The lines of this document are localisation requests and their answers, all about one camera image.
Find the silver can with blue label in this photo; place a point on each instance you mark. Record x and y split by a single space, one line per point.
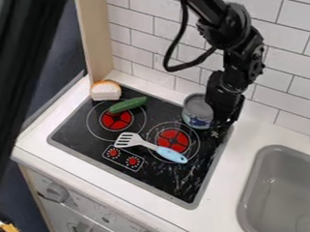
198 110

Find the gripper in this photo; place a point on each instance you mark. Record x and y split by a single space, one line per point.
223 95

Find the toy bread slice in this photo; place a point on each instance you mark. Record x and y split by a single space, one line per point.
106 90

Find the toy stove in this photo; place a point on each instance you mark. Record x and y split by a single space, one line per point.
139 141

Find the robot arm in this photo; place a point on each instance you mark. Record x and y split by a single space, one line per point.
228 26

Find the green toy cucumber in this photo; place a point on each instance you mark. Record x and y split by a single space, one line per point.
128 104

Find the toy sink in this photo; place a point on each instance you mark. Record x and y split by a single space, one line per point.
283 197

